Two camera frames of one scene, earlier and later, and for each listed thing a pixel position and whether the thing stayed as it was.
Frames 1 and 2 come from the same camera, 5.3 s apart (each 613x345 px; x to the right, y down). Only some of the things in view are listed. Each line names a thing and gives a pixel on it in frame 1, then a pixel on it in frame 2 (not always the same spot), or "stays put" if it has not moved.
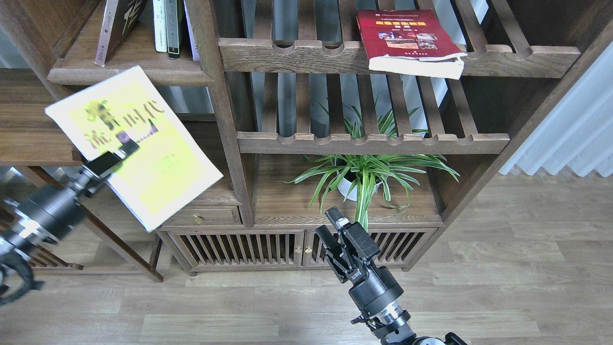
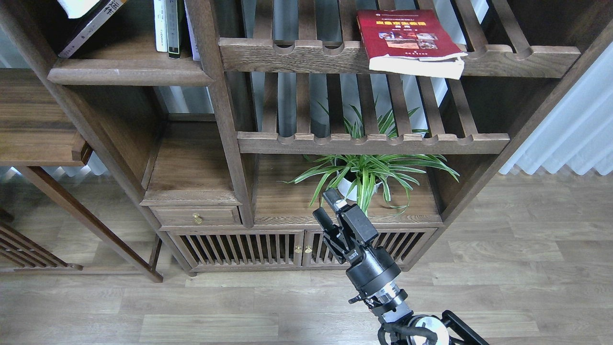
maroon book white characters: [119, 16] -> [103, 9]
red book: [412, 42] stays put
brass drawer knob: [198, 218] stays put
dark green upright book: [172, 24] stays put
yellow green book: [170, 170] -> [77, 8]
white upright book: [160, 26] stays put
